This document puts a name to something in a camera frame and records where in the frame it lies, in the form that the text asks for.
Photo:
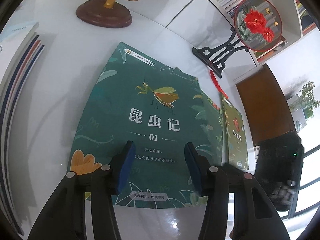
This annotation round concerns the round red flower fan ornament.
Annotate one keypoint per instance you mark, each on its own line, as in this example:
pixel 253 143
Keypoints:
pixel 257 27

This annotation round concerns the potted green plant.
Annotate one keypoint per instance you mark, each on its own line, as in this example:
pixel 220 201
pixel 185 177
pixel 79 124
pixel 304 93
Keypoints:
pixel 302 105

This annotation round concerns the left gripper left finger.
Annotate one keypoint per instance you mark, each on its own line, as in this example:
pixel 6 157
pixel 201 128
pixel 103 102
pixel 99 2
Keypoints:
pixel 63 216

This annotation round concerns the white bookshelf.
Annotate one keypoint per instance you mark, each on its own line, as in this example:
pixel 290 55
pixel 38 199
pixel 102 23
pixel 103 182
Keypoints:
pixel 207 22

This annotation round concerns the olive green insect book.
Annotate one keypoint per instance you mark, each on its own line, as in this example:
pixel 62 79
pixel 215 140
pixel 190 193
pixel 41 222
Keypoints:
pixel 236 144

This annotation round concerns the brown wooden cabinet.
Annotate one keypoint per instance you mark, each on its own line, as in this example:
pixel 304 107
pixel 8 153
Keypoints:
pixel 265 105

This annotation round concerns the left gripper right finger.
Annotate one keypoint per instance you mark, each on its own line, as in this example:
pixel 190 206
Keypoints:
pixel 255 217

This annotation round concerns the teal green book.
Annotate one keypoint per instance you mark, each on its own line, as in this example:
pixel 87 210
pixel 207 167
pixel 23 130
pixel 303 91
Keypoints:
pixel 140 99

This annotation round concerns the blue fairy tale book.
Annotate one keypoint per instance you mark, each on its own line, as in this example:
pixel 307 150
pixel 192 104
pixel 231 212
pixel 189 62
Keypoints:
pixel 7 204

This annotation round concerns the dark green beetle insect book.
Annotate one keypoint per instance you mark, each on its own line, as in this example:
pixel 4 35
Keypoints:
pixel 210 116

